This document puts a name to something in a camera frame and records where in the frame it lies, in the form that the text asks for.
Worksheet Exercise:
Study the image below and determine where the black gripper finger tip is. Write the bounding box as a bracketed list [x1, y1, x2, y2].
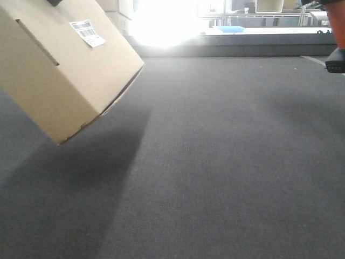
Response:
[47, 0, 63, 6]

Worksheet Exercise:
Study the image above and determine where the brown cardboard package box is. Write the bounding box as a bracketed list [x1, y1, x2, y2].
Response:
[1, 1, 144, 144]

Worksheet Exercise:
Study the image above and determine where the orange black barcode scanner gun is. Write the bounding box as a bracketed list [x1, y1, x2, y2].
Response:
[317, 0, 344, 74]

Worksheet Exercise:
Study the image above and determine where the black conveyor side rail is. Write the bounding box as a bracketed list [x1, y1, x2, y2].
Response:
[125, 33, 336, 57]

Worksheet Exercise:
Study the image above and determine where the stacked cardboard boxes background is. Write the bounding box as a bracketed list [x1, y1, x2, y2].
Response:
[98, 0, 134, 36]

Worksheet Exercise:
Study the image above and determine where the blue plastic tray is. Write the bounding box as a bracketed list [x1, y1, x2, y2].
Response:
[215, 25, 245, 33]

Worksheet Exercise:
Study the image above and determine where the white barcode label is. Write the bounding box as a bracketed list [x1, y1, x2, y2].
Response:
[69, 19, 106, 48]

